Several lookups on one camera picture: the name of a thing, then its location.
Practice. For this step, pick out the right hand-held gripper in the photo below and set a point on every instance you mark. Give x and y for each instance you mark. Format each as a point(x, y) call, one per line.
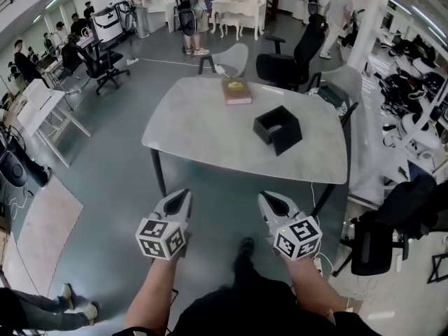
point(297, 238)

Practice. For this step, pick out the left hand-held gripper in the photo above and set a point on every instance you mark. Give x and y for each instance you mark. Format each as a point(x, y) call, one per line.
point(159, 238)

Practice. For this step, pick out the black square box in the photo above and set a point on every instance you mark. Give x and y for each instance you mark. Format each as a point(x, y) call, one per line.
point(287, 136)

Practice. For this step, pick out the person's right forearm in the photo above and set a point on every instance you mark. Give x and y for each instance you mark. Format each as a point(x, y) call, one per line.
point(313, 285)

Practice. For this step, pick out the person's left forearm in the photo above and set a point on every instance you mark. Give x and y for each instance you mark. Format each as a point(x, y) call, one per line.
point(152, 292)

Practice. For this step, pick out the dark green box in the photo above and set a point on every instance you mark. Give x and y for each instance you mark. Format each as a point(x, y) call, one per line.
point(332, 94)

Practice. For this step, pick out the person's black shoe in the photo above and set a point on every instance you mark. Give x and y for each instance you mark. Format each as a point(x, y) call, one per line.
point(247, 245)

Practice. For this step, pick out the white power strip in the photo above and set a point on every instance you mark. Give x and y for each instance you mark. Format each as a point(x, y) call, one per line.
point(220, 70)
point(318, 264)
point(132, 61)

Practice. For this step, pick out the grey marble-top table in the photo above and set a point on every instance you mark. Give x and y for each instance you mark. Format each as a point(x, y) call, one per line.
point(210, 135)

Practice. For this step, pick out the person's black trousers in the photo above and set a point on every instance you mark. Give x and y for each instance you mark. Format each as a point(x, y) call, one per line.
point(252, 303)

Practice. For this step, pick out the black office chair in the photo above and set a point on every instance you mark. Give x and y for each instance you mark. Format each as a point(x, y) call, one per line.
point(304, 52)
point(388, 229)
point(101, 66)

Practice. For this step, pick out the brown hardcover book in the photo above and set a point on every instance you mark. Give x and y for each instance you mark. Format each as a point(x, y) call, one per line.
point(236, 91)

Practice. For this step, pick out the pink floor mat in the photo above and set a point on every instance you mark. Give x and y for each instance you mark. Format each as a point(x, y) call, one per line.
point(45, 229)

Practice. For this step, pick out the grey shell chair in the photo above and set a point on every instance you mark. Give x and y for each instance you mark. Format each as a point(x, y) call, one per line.
point(232, 56)
point(344, 79)

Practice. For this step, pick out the open laptop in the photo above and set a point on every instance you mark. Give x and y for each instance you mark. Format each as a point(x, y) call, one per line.
point(420, 173)

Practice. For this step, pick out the white folding table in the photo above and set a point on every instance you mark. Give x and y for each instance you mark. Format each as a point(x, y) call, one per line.
point(38, 103)

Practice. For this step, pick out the white storage shelf rack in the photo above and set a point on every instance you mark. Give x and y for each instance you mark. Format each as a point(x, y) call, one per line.
point(416, 93)

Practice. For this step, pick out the white carved stool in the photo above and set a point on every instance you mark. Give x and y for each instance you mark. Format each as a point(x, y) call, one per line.
point(231, 19)

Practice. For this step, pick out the white vanity desk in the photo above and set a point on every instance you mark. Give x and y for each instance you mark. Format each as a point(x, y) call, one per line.
point(241, 7)

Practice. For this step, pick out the brown ladder shelf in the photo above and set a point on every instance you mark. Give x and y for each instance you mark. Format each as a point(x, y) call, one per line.
point(273, 0)

